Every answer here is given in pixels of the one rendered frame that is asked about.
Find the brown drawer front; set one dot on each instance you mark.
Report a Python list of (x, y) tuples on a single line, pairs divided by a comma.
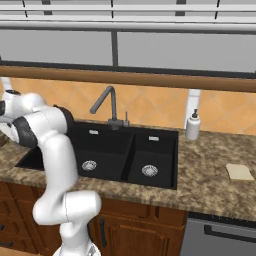
[(143, 210)]

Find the beige sponge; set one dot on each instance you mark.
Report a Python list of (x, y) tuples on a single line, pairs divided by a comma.
[(239, 172)]

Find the black double sink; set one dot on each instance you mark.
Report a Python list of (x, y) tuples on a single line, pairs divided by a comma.
[(130, 153)]

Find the white soap dispenser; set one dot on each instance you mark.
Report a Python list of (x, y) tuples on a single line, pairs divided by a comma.
[(192, 126)]

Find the brown cupboard door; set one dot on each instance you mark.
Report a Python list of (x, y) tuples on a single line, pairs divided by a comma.
[(136, 236)]

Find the brown wooden window sill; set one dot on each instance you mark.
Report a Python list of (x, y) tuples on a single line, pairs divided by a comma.
[(133, 78)]

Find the grey dishwasher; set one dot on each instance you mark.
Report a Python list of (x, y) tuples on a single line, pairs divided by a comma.
[(216, 238)]

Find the dark grey tap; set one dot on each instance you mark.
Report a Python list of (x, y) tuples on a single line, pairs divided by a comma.
[(112, 110)]

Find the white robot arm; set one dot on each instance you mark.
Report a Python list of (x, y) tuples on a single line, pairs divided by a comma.
[(55, 156)]

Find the brown drawer stack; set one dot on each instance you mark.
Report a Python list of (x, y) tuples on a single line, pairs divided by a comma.
[(20, 220)]

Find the window with grey frame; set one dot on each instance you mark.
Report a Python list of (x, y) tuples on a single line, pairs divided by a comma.
[(133, 36)]

